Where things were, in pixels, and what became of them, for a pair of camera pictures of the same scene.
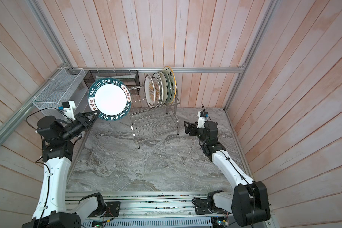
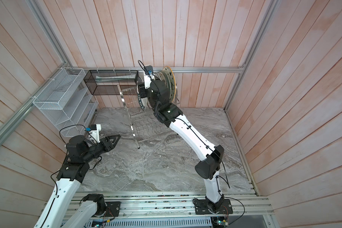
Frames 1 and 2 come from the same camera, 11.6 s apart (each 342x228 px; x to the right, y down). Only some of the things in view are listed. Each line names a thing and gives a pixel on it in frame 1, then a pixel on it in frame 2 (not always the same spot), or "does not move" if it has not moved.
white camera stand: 202,116 → 148,76
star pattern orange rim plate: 168,70 does not move
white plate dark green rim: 109,99 → 143,101
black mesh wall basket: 130,78 does not move
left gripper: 84,120 → 111,146
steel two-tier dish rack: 146,122 does not move
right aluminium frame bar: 271,6 does not move
